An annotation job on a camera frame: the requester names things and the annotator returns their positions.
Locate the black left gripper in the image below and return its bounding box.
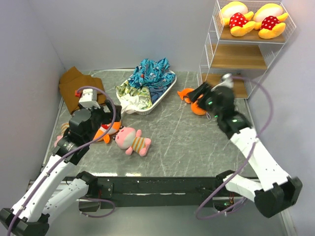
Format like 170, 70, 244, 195
78, 99, 121, 143

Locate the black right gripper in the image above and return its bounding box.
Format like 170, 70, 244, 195
185, 82, 220, 119

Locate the pink pig plush striped shirt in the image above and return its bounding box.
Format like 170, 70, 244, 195
113, 127, 152, 157

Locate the orange fox plush toy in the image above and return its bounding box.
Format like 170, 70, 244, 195
94, 121, 122, 144

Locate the yellow plush red dotted dress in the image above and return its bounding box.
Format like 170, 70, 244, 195
253, 3, 289, 39

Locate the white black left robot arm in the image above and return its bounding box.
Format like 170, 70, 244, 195
0, 100, 122, 236

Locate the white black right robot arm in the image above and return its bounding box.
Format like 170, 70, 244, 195
185, 82, 303, 220

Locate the orange whale plush toy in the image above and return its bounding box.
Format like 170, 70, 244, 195
177, 88, 211, 120

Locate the green white patterned cloth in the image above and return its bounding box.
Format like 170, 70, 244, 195
115, 80, 153, 114

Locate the blue patterned cloth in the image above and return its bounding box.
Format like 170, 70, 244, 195
128, 58, 175, 92

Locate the brown folded cloth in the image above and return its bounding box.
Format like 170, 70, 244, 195
59, 66, 104, 114

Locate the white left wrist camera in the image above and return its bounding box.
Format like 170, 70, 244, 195
75, 88, 100, 109

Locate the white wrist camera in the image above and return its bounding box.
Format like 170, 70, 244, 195
211, 73, 234, 91
75, 88, 100, 109

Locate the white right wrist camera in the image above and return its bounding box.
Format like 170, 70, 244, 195
211, 73, 234, 91

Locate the white wire wooden shelf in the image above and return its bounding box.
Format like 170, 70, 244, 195
197, 0, 296, 85

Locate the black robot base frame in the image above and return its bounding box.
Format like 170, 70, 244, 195
24, 176, 261, 209

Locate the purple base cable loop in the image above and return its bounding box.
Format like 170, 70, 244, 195
79, 198, 117, 219

